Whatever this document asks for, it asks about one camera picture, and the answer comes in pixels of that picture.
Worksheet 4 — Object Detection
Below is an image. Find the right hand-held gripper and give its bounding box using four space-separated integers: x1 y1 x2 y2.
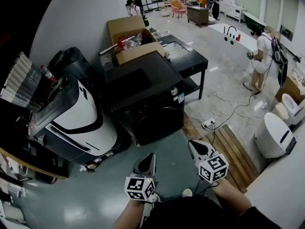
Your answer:
188 139 229 184

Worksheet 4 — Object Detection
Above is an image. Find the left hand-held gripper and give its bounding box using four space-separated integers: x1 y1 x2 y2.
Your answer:
124 153 159 202

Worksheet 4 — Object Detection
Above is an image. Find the black washing machine door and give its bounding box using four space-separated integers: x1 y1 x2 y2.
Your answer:
132 106 184 146

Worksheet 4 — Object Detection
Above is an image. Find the person's left forearm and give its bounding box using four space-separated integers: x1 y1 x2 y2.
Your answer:
113 198 155 229

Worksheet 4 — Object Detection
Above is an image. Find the person's right forearm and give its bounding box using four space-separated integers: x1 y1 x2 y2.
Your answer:
209 179 253 218

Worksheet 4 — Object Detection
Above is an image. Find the black washing machine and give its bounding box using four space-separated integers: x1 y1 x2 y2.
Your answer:
104 51 185 147

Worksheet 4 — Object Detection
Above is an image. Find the large open cardboard box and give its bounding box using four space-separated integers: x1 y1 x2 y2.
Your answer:
106 15 167 66

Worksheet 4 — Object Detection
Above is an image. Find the white power strip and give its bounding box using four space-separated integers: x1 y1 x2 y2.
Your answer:
201 117 216 129

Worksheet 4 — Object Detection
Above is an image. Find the person's left white shoe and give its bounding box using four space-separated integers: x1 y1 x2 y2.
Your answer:
151 191 163 204

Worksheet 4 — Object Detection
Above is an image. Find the wooden slat platform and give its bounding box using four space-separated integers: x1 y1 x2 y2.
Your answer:
206 124 261 194

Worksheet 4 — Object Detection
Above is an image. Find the person's black clothing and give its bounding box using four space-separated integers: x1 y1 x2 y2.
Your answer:
142 194 283 229

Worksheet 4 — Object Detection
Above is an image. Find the white closed-lid toilet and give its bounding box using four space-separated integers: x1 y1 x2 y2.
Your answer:
254 112 298 159

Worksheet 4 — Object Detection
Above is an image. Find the black table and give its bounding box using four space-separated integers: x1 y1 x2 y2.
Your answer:
156 34 209 100

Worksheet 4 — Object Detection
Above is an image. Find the white and black service robot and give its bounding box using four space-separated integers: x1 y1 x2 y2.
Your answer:
27 74 119 164

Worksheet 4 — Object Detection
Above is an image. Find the cream toilet tank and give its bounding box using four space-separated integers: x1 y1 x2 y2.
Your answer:
271 102 289 121

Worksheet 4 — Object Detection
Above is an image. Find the small cardboard box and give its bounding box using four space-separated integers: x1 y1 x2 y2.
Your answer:
274 76 305 105

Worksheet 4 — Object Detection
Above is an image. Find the grey metal box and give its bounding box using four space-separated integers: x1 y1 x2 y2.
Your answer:
100 53 115 73

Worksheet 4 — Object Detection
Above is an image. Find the white bathtub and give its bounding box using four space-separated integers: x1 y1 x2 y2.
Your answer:
207 22 259 57

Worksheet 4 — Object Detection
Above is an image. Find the metal tube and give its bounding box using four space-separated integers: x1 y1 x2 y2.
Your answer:
98 43 118 57

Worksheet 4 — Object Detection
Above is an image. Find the red plastic tool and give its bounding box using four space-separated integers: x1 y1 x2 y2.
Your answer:
117 35 127 53

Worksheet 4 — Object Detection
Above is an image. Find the dark grey plastic container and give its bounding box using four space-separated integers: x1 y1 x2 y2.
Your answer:
47 46 92 85

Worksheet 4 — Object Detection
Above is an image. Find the brown wooden desk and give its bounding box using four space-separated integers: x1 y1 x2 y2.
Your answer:
186 5 210 28

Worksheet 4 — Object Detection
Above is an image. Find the red-capped plastic bottle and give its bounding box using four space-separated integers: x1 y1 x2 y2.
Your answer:
40 65 57 83

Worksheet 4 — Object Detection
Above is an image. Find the green bathtub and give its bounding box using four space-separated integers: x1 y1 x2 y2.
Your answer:
242 11 267 31

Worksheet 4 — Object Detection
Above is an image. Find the pink armchair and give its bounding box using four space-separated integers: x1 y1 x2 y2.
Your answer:
169 0 188 21

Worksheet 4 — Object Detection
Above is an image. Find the white cabinet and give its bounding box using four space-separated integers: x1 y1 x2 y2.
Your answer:
225 3 248 23

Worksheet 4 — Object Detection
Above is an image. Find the white grey woven laundry basket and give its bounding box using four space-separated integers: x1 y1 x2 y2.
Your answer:
0 51 46 113

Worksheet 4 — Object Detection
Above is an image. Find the black shelf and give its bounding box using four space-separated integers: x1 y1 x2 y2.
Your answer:
134 0 150 13

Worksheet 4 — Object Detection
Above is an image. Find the black floor cable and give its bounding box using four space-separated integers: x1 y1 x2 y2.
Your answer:
209 89 261 131

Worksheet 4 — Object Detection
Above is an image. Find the wooden shelf frame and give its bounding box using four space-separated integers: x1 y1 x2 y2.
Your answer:
0 146 70 180

